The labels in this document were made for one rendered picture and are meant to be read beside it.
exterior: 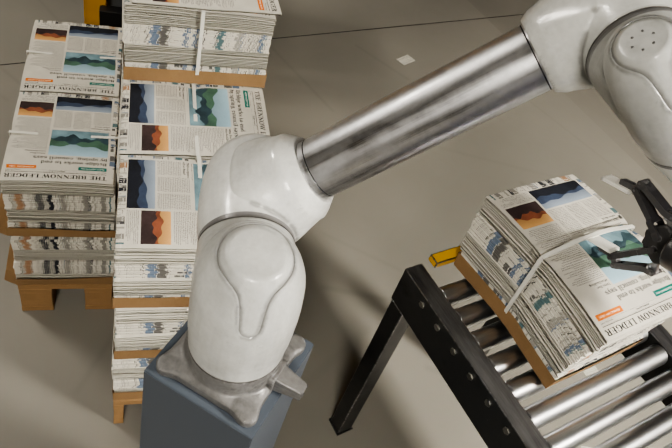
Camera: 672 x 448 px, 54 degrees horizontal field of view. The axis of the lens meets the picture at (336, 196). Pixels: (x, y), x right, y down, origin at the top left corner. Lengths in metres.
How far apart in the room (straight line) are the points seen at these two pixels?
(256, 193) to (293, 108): 2.20
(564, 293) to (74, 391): 1.46
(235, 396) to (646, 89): 0.71
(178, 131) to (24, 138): 0.50
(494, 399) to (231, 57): 1.07
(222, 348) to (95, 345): 1.36
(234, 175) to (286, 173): 0.09
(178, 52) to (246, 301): 1.03
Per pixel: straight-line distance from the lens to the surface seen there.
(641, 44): 0.82
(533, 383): 1.54
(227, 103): 1.82
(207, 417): 1.09
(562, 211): 1.55
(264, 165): 1.02
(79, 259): 2.16
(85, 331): 2.32
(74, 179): 1.91
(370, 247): 2.68
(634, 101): 0.83
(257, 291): 0.88
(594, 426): 1.56
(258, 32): 1.78
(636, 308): 1.47
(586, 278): 1.44
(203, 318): 0.94
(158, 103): 1.79
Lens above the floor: 1.97
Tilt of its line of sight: 44 degrees down
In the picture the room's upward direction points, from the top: 19 degrees clockwise
